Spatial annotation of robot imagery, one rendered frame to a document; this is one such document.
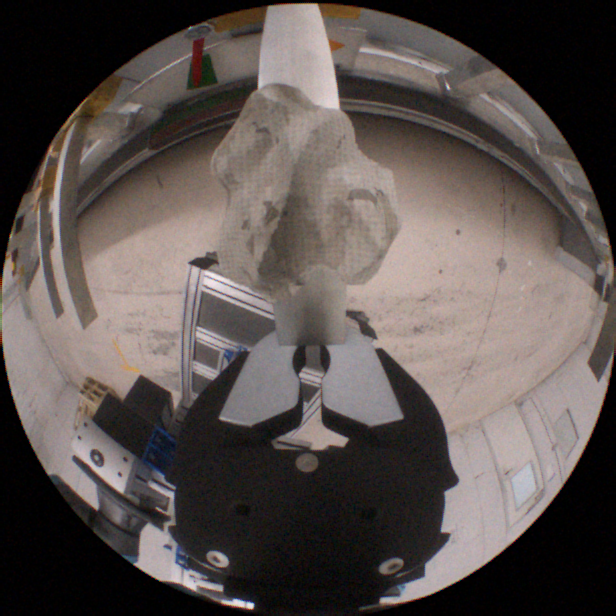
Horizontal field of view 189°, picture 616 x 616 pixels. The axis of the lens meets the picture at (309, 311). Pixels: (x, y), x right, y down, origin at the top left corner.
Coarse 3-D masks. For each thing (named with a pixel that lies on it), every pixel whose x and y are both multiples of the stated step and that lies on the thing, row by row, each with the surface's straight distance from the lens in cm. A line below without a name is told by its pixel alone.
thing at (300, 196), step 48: (288, 96) 8; (240, 144) 8; (288, 144) 6; (336, 144) 7; (240, 192) 7; (288, 192) 6; (336, 192) 7; (384, 192) 7; (240, 240) 8; (288, 240) 7; (336, 240) 7; (384, 240) 7; (288, 288) 8
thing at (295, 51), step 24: (264, 24) 15; (288, 24) 14; (312, 24) 14; (264, 48) 12; (288, 48) 11; (312, 48) 11; (264, 72) 10; (288, 72) 10; (312, 72) 10; (312, 96) 9; (336, 96) 9; (312, 288) 8; (336, 288) 8; (288, 312) 9; (312, 312) 9; (336, 312) 9; (288, 336) 9; (312, 336) 9; (336, 336) 9
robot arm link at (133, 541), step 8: (96, 512) 63; (88, 520) 61; (96, 520) 61; (104, 520) 60; (96, 528) 60; (104, 528) 60; (112, 528) 59; (104, 536) 61; (112, 536) 60; (120, 536) 59; (128, 536) 59; (112, 544) 61; (120, 544) 60; (128, 544) 60; (136, 544) 62; (120, 552) 62; (128, 552) 62; (136, 552) 63; (128, 560) 64; (136, 560) 65
